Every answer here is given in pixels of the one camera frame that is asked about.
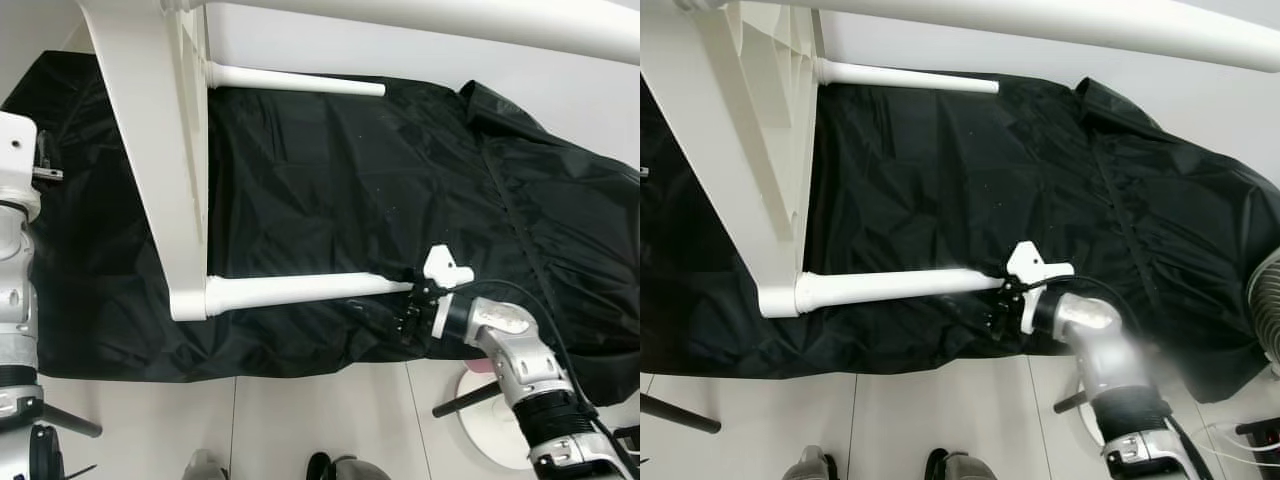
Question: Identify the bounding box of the black cloth table cover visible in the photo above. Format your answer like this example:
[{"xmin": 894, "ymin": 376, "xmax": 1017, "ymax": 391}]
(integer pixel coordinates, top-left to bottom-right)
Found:
[
  {"xmin": 0, "ymin": 50, "xmax": 641, "ymax": 386},
  {"xmin": 640, "ymin": 75, "xmax": 1280, "ymax": 401}
]

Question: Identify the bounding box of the grey robot left foot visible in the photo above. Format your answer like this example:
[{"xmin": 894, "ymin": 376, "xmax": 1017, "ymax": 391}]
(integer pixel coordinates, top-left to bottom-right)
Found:
[
  {"xmin": 780, "ymin": 445, "xmax": 833, "ymax": 480},
  {"xmin": 180, "ymin": 450, "xmax": 229, "ymax": 480}
]

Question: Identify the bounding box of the white plastic table top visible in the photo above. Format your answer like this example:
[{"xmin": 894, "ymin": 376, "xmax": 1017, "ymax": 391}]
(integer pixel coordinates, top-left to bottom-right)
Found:
[
  {"xmin": 75, "ymin": 0, "xmax": 216, "ymax": 323},
  {"xmin": 640, "ymin": 0, "xmax": 827, "ymax": 321}
]

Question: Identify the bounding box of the grey robot foot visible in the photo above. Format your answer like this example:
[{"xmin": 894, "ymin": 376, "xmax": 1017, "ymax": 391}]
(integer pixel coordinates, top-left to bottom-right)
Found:
[
  {"xmin": 924, "ymin": 448, "xmax": 999, "ymax": 480},
  {"xmin": 180, "ymin": 450, "xmax": 229, "ymax": 480},
  {"xmin": 305, "ymin": 452, "xmax": 394, "ymax": 480},
  {"xmin": 780, "ymin": 445, "xmax": 833, "ymax": 480}
]

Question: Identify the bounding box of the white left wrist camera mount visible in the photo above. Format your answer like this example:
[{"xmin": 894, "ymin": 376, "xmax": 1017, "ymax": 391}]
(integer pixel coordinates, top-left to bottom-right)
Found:
[{"xmin": 0, "ymin": 111, "xmax": 43, "ymax": 223}]

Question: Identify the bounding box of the grey robot right foot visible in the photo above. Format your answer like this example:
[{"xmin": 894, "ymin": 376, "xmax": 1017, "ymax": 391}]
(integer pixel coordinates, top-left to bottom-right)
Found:
[
  {"xmin": 924, "ymin": 448, "xmax": 999, "ymax": 480},
  {"xmin": 305, "ymin": 452, "xmax": 394, "ymax": 480}
]

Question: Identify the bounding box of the white plastic table leg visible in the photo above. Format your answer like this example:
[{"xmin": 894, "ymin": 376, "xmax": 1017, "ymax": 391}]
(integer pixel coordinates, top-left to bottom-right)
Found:
[
  {"xmin": 203, "ymin": 270, "xmax": 416, "ymax": 319},
  {"xmin": 160, "ymin": 0, "xmax": 641, "ymax": 67},
  {"xmin": 814, "ymin": 57, "xmax": 1001, "ymax": 97},
  {"xmin": 793, "ymin": 264, "xmax": 1011, "ymax": 317},
  {"xmin": 205, "ymin": 61, "xmax": 387, "ymax": 99},
  {"xmin": 678, "ymin": 0, "xmax": 1280, "ymax": 74}
]

